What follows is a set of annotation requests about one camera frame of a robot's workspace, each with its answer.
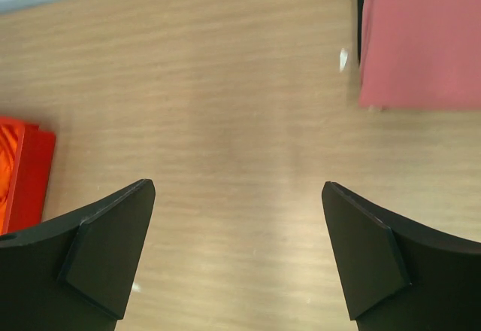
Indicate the orange t shirt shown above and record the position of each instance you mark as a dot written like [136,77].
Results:
[9,141]

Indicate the pink polo t shirt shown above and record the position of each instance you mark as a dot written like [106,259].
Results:
[420,55]

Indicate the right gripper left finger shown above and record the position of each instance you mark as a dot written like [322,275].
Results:
[76,271]

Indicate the red plastic bin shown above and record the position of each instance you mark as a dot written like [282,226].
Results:
[30,177]

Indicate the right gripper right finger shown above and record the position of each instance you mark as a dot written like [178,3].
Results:
[398,274]

